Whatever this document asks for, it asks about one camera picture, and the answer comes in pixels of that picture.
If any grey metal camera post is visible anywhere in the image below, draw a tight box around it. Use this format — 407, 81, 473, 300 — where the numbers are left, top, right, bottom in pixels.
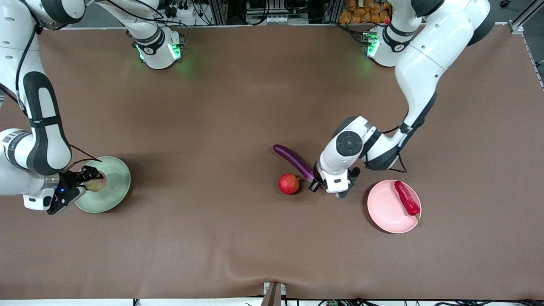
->
261, 281, 286, 306

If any red pepper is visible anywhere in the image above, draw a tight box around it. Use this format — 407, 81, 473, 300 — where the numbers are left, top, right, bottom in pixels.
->
394, 180, 424, 227

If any orange snack pile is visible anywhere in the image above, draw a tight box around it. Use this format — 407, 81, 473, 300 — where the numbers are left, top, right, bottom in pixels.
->
338, 0, 392, 25

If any pink plate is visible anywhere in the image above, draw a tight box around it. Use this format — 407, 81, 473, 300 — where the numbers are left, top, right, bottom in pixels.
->
367, 179, 422, 234

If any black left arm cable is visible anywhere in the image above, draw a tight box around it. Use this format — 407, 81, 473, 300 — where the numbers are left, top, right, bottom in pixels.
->
382, 108, 415, 174

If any red apple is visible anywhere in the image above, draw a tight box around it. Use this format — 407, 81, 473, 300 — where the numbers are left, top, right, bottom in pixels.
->
278, 173, 301, 195

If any purple eggplant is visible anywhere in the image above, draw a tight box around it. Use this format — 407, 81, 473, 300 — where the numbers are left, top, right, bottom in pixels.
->
272, 144, 316, 182

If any brown table cloth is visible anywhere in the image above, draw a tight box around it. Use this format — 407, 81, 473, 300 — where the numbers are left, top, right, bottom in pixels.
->
0, 25, 544, 300

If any pale green plate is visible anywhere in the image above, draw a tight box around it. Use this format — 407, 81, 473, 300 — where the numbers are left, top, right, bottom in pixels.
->
74, 156, 132, 214

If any white power strip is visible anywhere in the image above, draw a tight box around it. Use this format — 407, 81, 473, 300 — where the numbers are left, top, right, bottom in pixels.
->
163, 0, 193, 18

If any aluminium frame profile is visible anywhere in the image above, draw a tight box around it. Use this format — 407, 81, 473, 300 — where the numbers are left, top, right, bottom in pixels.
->
508, 0, 544, 34

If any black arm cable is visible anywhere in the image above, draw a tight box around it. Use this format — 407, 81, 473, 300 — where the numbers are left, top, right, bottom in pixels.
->
382, 108, 415, 174
13, 23, 103, 167

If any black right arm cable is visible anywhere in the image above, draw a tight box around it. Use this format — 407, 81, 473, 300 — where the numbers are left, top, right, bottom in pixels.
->
13, 23, 103, 167

